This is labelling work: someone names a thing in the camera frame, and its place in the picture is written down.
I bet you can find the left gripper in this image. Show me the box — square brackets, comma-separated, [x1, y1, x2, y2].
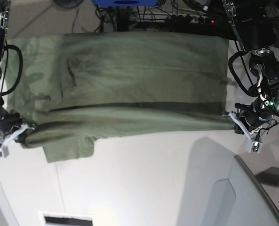
[234, 92, 279, 134]

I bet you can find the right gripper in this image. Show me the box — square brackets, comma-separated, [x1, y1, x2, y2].
[0, 107, 28, 144]

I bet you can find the green t-shirt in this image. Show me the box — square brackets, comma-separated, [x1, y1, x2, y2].
[8, 32, 233, 162]

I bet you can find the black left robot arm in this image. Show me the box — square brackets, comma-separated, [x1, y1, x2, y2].
[222, 0, 279, 133]

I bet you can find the grey monitor edge panel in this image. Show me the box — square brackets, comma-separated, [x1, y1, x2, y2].
[235, 155, 279, 225]

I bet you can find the black power strip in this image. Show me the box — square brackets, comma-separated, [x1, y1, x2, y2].
[169, 14, 215, 24]

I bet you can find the blue bin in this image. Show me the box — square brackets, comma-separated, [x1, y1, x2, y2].
[93, 0, 158, 7]

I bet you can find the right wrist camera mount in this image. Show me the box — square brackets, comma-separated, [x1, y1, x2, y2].
[0, 123, 35, 158]

